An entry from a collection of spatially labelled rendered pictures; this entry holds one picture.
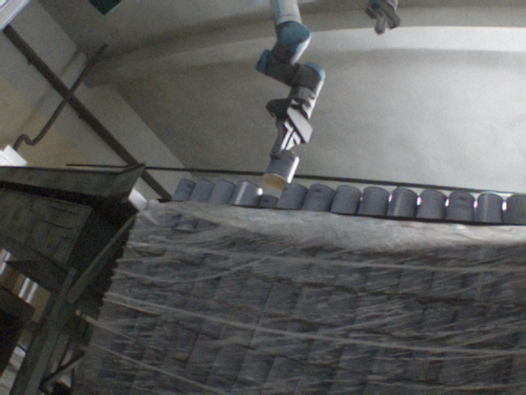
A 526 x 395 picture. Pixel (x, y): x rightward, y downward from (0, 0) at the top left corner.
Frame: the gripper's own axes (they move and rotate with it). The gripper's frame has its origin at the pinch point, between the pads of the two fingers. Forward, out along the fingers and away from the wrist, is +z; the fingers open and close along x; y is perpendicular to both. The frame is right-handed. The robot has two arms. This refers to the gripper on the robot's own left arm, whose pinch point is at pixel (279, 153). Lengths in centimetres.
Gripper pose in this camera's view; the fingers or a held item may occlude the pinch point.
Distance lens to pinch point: 118.8
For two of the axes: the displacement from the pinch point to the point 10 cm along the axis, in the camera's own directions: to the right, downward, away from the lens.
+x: 4.4, 5.4, 7.2
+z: -3.3, 8.4, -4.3
